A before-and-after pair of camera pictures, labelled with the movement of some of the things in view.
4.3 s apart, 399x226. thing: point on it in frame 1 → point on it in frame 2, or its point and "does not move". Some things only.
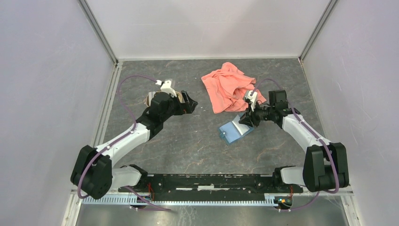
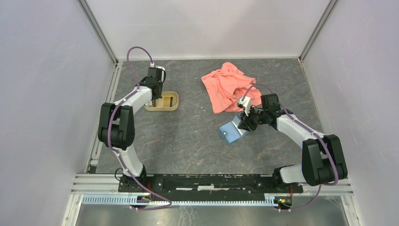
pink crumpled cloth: (226, 87) does not move
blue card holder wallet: (232, 131) does not move
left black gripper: (188, 106) → (159, 96)
